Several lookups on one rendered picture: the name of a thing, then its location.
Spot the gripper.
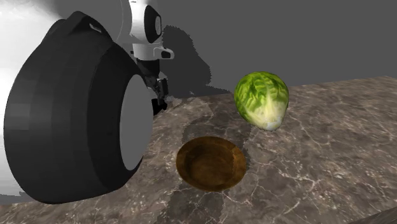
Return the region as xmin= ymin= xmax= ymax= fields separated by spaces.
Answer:
xmin=136 ymin=58 xmax=170 ymax=116

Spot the brown wooden bowl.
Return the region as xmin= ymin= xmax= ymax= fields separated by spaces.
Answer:
xmin=175 ymin=136 xmax=247 ymax=192

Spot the green cabbage head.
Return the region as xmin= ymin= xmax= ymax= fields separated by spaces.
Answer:
xmin=233 ymin=71 xmax=290 ymax=132

